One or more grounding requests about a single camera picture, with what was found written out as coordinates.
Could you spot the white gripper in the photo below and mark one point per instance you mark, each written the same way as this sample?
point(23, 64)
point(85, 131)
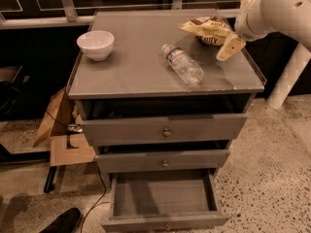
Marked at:
point(242, 23)

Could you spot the brown yellow chip bag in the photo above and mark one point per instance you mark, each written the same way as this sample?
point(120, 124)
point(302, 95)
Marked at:
point(210, 30)

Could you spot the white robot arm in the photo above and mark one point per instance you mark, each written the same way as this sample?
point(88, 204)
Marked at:
point(289, 17)

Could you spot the grey top drawer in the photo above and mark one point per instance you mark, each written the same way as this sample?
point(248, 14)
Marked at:
point(162, 129)

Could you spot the grey drawer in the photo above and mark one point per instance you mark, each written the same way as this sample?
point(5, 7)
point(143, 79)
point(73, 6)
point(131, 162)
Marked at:
point(161, 161)
point(163, 200)
point(162, 129)

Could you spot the grey wooden drawer cabinet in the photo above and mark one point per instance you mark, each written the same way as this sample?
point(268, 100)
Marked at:
point(136, 80)

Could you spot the grey middle drawer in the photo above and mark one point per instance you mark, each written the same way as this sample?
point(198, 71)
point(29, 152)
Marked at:
point(161, 161)

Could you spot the grey bottom drawer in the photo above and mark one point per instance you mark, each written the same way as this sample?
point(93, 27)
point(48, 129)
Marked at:
point(163, 200)

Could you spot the clear plastic water bottle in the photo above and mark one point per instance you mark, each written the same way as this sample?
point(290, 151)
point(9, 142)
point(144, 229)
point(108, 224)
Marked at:
point(187, 69)

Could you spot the white diagonal pole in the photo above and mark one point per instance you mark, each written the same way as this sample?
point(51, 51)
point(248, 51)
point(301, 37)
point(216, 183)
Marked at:
point(294, 68)

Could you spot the white ceramic bowl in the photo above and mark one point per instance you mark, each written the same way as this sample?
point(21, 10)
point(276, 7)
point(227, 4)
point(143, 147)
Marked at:
point(96, 45)

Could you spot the brown cardboard box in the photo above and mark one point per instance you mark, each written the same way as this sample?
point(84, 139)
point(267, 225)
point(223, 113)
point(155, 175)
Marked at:
point(66, 147)

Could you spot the black metal stand leg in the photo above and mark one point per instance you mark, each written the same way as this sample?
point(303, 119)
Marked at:
point(49, 186)

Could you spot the black shoe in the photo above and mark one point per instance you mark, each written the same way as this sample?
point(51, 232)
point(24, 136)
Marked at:
point(65, 223)

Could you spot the metal window railing frame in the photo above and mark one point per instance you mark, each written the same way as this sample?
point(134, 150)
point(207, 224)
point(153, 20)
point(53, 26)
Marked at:
point(97, 8)

